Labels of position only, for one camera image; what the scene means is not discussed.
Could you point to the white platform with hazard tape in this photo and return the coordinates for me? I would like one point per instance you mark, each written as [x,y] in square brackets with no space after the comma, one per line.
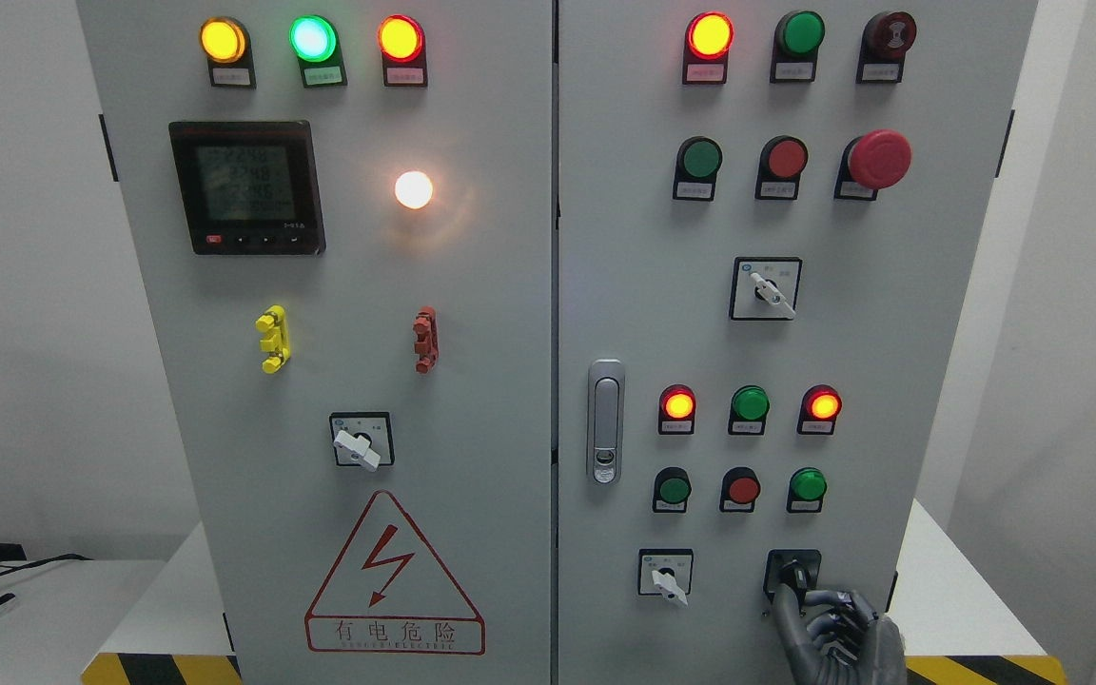
[957,630]

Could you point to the white lit indicator lamp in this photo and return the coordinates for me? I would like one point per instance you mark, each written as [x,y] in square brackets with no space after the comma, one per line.
[414,189]

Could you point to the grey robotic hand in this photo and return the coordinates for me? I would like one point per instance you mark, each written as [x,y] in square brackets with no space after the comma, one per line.
[835,637]

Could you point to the green indicator lower right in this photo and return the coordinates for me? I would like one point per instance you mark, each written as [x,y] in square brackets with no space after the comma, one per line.
[808,487]

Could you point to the dark red buzzer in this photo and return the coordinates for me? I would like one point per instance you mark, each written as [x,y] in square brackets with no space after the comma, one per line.
[887,37]

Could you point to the grey cabinet door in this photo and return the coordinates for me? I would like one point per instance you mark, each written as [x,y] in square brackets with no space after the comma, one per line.
[472,438]
[647,279]

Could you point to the white selector switch lower right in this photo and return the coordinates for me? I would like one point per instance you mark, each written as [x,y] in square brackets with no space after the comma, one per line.
[666,573]

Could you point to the red push button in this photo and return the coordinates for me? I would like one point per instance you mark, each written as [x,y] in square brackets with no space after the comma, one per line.
[781,163]
[739,490]

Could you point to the red emergency stop mushroom button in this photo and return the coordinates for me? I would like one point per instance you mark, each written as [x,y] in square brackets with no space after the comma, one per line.
[872,162]

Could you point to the red push button lower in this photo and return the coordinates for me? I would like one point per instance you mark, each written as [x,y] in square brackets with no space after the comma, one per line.
[739,490]

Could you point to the red indicator middle right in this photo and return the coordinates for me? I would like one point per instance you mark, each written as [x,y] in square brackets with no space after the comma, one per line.
[819,411]

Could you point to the red terminal block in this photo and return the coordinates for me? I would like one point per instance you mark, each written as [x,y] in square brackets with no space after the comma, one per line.
[426,344]

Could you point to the red push button upper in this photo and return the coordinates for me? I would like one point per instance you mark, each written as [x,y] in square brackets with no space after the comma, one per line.
[781,163]

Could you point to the red electrical hazard warning sticker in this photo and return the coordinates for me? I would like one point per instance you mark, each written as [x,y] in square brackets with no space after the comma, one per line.
[389,592]

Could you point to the black rotary knob switch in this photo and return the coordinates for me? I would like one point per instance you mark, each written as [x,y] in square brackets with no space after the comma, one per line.
[796,568]

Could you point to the green push button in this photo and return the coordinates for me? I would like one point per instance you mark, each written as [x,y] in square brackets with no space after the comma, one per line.
[671,491]
[696,165]

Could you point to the yellow terminal block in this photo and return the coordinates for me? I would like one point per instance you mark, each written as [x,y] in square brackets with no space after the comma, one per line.
[275,338]

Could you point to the yellow indicator light top left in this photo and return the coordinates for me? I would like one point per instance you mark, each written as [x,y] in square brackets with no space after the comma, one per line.
[225,41]

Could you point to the right grey cabinet door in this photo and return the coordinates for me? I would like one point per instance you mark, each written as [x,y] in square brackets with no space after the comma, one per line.
[647,279]

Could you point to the white selector switch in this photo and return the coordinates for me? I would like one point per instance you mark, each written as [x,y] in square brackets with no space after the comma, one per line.
[666,573]
[765,289]

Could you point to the silver door lock handle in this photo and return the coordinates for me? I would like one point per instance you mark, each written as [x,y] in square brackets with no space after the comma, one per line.
[606,398]

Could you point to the left grey cabinet door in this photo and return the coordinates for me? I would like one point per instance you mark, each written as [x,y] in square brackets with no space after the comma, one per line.
[472,438]

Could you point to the green push button lower left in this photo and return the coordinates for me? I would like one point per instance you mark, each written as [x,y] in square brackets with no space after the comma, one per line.
[671,491]

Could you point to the green indicator middle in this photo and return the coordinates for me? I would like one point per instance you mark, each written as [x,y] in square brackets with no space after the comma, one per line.
[749,408]

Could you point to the green push button upper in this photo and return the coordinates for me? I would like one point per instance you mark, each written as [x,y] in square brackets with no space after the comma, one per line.
[696,165]

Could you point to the red lit indicator light left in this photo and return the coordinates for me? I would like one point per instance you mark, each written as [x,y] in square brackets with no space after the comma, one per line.
[403,51]

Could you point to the white selector switch left door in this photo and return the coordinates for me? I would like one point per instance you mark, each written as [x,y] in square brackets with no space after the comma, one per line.
[362,439]

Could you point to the red lit indicator top right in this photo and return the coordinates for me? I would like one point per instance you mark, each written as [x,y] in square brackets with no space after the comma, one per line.
[708,39]

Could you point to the green indicator top right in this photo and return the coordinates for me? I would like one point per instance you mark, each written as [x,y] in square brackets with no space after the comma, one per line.
[796,41]

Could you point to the white selector switch upper right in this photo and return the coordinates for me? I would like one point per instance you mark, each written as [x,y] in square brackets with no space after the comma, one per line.
[765,289]

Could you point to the black digital power meter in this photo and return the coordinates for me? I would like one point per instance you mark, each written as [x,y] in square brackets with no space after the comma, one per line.
[249,187]

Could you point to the green lit indicator light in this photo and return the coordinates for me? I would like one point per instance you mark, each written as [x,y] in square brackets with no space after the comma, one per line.
[315,43]

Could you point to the red lit indicator middle left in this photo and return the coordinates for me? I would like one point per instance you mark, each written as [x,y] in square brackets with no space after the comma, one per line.
[676,410]

